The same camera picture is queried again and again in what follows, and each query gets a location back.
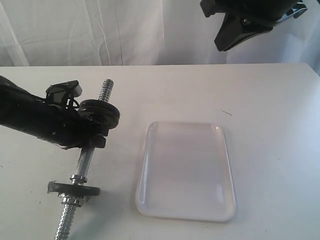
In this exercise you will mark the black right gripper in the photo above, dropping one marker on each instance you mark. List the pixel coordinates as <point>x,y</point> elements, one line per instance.
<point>245,19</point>

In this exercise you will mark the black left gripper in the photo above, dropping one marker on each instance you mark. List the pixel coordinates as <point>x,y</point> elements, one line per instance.
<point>56,119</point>

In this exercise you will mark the black weight plate nut end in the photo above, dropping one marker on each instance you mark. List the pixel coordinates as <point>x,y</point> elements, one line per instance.
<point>72,189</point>

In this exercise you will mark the chrome threaded dumbbell bar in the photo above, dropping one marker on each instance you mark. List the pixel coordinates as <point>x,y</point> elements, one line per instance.
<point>80,176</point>

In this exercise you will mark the black weight plate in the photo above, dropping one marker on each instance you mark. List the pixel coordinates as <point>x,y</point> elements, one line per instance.
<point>98,107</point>

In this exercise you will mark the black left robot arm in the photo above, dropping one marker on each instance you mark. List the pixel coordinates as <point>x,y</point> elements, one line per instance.
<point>12,100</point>

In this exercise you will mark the chrome hex collar nut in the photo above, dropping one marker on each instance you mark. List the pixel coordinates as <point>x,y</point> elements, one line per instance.
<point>73,200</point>

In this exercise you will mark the white backdrop curtain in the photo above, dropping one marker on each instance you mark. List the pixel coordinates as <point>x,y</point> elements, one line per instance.
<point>142,32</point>

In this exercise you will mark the white rectangular plastic tray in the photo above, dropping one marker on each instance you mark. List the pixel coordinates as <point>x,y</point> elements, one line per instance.
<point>185,173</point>

